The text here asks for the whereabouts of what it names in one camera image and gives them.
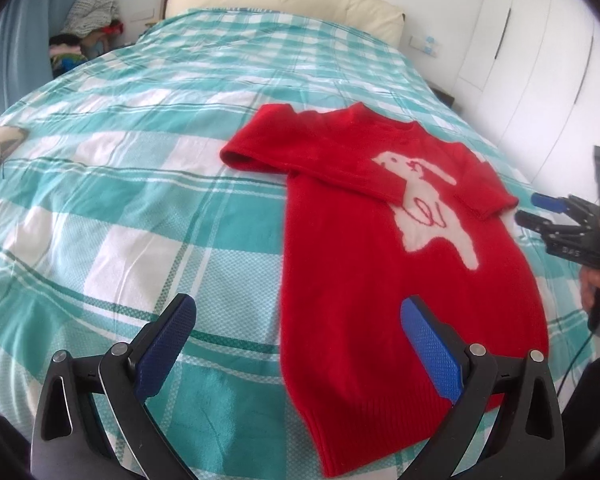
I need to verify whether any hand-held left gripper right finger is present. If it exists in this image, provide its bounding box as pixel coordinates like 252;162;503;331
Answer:
401;296;566;480

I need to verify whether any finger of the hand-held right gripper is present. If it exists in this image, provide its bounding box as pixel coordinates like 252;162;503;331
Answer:
532;192;600;222
515;210;583;241

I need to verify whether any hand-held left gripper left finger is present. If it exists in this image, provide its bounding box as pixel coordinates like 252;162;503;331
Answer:
30;293;201;480

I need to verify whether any red sweater with white animal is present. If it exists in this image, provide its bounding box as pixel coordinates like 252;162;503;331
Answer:
221;102;551;477

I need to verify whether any pile of mixed clothes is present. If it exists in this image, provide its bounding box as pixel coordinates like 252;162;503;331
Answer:
48;0;126;78

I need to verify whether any person's right hand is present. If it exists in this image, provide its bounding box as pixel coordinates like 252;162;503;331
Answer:
580;265;600;336

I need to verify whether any white wardrobe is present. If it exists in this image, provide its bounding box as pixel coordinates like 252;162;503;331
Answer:
455;0;600;201

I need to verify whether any dark wooden nightstand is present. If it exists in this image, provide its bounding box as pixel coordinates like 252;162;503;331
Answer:
432;82;461;111

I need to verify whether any teal and white checked bedsheet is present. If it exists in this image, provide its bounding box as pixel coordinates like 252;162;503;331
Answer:
0;7;596;480

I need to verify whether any cream printed cushion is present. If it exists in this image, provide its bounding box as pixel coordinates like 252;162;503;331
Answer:
0;126;31;186

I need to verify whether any blue curtain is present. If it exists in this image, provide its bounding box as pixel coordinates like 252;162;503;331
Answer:
0;0;106;123

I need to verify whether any black cable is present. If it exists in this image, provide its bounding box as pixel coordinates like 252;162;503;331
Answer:
556;327;597;398

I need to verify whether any white wall socket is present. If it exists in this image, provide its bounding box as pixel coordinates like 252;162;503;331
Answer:
409;35;443;58

